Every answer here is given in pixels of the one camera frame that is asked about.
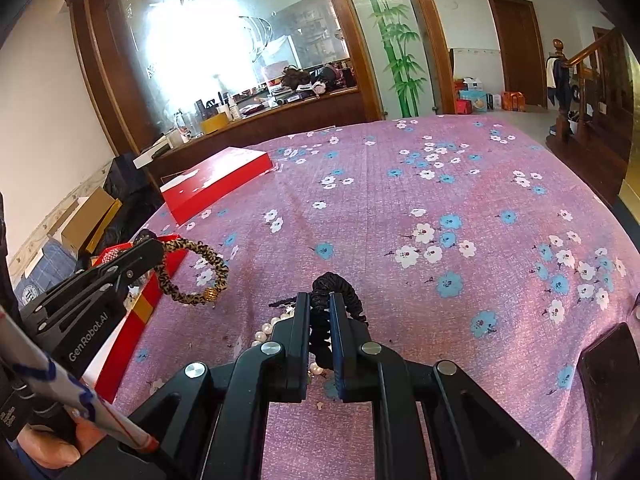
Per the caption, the cardboard box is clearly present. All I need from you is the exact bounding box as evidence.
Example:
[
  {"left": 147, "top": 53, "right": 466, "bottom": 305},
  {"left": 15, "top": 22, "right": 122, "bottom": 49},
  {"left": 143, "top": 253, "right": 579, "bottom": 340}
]
[{"left": 60, "top": 188, "right": 122, "bottom": 256}]

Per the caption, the leopard print hair tie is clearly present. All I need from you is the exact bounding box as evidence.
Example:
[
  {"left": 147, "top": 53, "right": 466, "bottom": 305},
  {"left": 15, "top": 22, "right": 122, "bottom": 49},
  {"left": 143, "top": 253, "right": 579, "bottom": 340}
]
[{"left": 133, "top": 228, "right": 230, "bottom": 306}]

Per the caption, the red box lid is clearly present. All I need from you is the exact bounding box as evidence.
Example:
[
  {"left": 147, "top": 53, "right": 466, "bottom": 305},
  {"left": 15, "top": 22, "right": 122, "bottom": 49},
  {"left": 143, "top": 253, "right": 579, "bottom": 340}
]
[{"left": 160, "top": 148, "right": 273, "bottom": 226}]

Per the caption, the white red blue cord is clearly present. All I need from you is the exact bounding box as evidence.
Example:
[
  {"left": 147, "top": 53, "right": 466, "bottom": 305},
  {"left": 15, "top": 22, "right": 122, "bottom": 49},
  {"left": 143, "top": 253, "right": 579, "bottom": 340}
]
[{"left": 0, "top": 303, "right": 161, "bottom": 453}]

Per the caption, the red box tray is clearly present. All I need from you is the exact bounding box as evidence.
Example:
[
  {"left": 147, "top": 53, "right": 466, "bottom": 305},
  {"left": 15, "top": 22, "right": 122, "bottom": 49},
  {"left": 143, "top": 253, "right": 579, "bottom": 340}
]
[{"left": 79, "top": 233, "right": 189, "bottom": 404}]

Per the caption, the wooden stair railing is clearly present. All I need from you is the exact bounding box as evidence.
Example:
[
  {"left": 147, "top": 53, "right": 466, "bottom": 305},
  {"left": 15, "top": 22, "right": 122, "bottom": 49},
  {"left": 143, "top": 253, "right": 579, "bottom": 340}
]
[{"left": 546, "top": 27, "right": 632, "bottom": 156}]

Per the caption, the white pearl bracelet green bead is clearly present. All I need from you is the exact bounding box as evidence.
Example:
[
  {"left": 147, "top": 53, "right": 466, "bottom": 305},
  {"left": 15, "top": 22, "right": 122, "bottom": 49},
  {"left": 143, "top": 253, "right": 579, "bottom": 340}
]
[{"left": 252, "top": 306, "right": 326, "bottom": 377}]

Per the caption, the black smartphone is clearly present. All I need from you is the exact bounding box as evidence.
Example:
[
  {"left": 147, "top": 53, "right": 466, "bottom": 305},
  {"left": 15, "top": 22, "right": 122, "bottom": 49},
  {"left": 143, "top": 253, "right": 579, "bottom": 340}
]
[{"left": 577, "top": 323, "right": 640, "bottom": 480}]

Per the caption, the wooden door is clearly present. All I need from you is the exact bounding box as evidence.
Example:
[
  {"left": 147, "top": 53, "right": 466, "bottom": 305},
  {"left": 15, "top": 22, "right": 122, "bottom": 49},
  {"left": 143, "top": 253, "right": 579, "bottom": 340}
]
[{"left": 488, "top": 0, "right": 547, "bottom": 107}]

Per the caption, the purple floral tablecloth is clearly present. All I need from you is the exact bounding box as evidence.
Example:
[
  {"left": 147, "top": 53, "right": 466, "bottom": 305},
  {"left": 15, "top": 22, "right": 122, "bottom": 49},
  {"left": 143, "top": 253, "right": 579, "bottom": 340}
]
[{"left": 115, "top": 116, "right": 639, "bottom": 479}]

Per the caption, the black scrunchie hair tie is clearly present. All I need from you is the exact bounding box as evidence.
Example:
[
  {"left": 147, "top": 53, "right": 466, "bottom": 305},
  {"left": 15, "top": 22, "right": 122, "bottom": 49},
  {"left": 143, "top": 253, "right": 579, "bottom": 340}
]
[{"left": 268, "top": 271, "right": 369, "bottom": 371}]

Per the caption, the person left hand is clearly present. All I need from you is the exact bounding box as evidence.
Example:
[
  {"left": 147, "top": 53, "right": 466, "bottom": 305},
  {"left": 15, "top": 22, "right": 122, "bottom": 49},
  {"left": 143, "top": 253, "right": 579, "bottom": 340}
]
[{"left": 17, "top": 417, "right": 105, "bottom": 469}]

